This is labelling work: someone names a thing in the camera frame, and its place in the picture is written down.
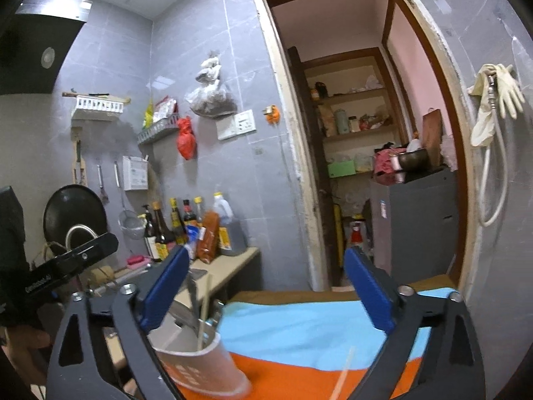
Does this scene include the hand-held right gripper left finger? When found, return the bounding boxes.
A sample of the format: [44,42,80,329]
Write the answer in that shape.
[47,245,190,400]

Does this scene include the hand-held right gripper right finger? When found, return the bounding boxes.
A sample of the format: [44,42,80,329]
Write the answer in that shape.
[345,245,486,400]

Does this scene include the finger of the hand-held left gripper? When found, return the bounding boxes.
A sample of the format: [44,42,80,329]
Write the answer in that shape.
[53,232,120,278]

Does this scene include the white plastic utensil holder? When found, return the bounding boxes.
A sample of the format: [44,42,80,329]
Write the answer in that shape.
[152,328,251,397]

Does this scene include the wooden chopstick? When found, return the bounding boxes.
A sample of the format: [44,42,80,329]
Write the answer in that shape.
[329,347,355,400]

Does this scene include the person's left hand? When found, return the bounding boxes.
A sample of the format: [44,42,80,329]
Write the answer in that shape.
[8,326,53,384]

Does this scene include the steel faucet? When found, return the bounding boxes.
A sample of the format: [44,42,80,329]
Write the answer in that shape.
[64,224,101,251]

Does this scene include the brown twine roll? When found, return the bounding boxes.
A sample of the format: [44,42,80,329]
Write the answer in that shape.
[85,267,115,288]

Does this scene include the black wok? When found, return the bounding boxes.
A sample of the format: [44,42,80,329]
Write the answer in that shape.
[43,184,107,255]

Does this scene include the tall soy sauce bottle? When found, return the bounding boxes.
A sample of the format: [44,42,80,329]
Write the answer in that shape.
[152,201,176,261]

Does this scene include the metal mesh strainer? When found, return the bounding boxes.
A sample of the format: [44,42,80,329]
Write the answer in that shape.
[113,162,146,240]

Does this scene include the dark pump bottle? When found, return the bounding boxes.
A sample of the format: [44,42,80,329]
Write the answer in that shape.
[143,204,158,259]

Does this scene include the blue white salt bag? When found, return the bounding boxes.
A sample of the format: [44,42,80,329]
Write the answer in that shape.
[185,225,201,260]

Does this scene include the yellow pole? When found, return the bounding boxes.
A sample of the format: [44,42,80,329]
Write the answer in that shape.
[333,204,344,259]

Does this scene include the yellow cap sauce bottle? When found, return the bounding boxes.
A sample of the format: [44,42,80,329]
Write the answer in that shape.
[169,198,188,246]

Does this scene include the brown spice packet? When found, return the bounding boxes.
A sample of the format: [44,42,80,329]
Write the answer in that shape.
[196,210,221,264]

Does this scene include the metal spatula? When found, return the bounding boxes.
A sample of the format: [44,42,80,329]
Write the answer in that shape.
[97,164,110,205]

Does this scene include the grey washing machine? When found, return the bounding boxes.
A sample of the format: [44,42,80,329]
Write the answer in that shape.
[368,167,459,278]

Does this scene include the dark bottle red label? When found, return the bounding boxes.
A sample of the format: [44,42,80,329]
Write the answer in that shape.
[182,199,198,228]

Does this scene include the blue and orange cloth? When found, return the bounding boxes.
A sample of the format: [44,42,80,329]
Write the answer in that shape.
[181,287,456,400]

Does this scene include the large oil jug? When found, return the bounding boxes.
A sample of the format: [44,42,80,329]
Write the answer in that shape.
[212,192,247,257]

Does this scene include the green box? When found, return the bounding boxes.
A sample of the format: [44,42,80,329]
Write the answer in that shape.
[327,160,356,179]

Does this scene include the red cloth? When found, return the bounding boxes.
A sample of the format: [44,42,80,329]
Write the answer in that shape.
[373,144,406,176]

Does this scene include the metal bowl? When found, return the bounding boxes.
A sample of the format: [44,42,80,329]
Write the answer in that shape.
[395,148,429,171]

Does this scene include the red plastic bag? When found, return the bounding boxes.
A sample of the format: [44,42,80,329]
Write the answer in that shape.
[177,117,196,160]

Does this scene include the white plastic bag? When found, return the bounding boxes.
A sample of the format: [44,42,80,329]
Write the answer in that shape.
[439,135,456,171]

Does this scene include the wooden cutting board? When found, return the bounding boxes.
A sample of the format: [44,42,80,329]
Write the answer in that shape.
[422,108,443,167]

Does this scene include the red white seasoning packets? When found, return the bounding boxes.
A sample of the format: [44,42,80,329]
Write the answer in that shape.
[153,96,178,123]

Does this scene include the red packaged goods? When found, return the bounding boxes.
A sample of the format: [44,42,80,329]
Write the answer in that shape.
[359,112,394,131]

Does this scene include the brown paper bag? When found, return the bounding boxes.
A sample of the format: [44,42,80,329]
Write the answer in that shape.
[317,104,337,137]

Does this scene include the wooden shelf unit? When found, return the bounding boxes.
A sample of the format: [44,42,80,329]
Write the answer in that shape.
[287,46,413,292]

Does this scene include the clear bag of dried goods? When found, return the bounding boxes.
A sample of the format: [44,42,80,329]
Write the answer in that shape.
[184,50,236,117]

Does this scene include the cream rubber glove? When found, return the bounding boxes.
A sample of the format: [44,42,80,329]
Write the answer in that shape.
[470,64,500,147]
[493,64,526,119]

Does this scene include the white crumpled bag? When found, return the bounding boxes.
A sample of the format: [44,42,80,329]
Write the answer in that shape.
[352,76,384,92]

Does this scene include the black range hood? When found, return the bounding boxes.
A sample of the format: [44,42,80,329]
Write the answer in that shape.
[0,2,93,96]

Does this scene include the wooden handled kitchen tool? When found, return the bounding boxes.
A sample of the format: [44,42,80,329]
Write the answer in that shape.
[71,127,89,187]

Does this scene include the white wall box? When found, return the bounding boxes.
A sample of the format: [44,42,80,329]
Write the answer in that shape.
[122,155,150,191]

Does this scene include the grey wall rack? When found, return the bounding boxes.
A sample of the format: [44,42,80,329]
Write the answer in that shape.
[137,113,181,146]

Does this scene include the white plastic wall basket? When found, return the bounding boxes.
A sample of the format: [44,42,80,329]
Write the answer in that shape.
[62,91,131,122]

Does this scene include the white hose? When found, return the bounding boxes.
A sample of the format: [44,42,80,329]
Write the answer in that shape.
[477,73,510,228]

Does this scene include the white wall switch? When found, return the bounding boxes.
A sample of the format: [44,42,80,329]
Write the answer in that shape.
[217,117,236,140]

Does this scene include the white wall socket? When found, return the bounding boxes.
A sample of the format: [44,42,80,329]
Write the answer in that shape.
[234,109,256,134]

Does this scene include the wooden door frame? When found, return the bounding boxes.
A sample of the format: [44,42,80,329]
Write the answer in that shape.
[252,0,479,296]

